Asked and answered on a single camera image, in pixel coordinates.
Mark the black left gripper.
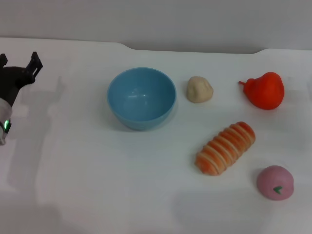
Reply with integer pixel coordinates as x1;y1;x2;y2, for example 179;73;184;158
0;51;44;108

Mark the blue plastic bowl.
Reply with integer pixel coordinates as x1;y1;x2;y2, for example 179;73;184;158
106;67;176;131

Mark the orange striped toy bread loaf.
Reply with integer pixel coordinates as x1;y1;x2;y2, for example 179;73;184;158
195;121;256;176

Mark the beige toy bun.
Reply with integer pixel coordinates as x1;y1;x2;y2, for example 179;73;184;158
187;76;214;104

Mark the red toy pear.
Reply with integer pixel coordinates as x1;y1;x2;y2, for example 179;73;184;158
238;72;285;110

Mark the pink toy peach bun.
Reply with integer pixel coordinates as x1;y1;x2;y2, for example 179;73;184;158
256;165;294;201

